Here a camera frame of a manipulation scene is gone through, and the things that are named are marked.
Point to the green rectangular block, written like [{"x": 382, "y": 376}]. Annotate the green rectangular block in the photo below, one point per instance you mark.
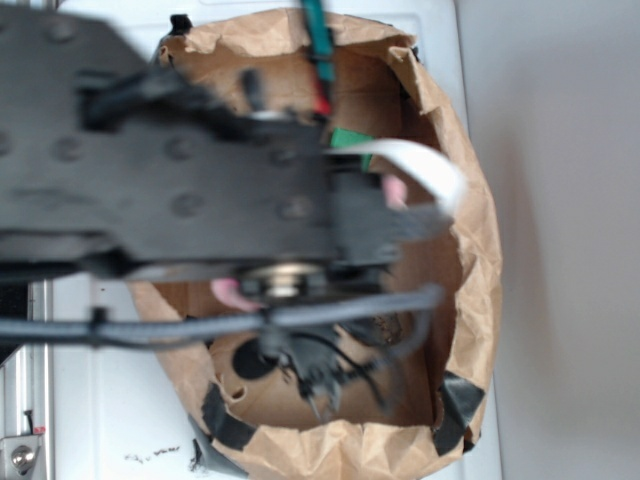
[{"x": 343, "y": 138}]

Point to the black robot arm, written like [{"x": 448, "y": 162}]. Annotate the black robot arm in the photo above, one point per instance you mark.
[{"x": 127, "y": 170}]

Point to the aluminium frame rail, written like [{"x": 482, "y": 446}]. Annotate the aluminium frame rail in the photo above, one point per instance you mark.
[{"x": 27, "y": 450}]

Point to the brown rough chunk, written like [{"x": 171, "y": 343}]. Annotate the brown rough chunk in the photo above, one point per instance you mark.
[{"x": 379, "y": 331}]

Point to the brown paper bag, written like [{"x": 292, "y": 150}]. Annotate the brown paper bag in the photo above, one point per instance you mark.
[{"x": 262, "y": 427}]

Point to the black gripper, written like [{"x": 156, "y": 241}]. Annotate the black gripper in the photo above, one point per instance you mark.
[{"x": 327, "y": 227}]

